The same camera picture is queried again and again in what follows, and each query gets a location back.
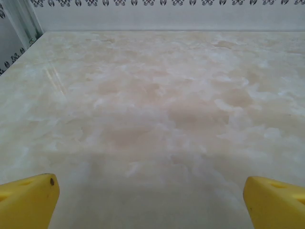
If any aluminium frame corner post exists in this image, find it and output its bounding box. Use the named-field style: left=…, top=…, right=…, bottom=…
left=10, top=0, right=45, bottom=52

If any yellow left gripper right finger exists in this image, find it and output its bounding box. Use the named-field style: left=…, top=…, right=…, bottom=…
left=243, top=176, right=305, bottom=229

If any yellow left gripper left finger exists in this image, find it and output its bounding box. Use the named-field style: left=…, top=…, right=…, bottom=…
left=0, top=173, right=60, bottom=229

